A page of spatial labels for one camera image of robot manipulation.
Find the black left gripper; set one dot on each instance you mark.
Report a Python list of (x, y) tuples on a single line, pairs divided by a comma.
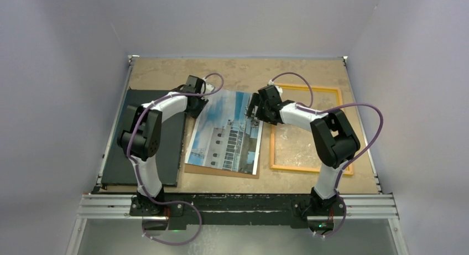
[(194, 113)]

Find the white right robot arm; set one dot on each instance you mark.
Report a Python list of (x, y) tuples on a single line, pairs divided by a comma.
[(334, 138)]

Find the building and sky photo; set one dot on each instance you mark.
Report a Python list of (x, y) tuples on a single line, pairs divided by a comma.
[(227, 103)]

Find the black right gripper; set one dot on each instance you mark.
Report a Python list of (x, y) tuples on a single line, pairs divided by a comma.
[(257, 100)]

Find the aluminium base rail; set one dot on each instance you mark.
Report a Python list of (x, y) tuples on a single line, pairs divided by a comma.
[(185, 209)]

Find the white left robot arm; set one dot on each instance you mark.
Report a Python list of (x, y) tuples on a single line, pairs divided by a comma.
[(141, 133)]

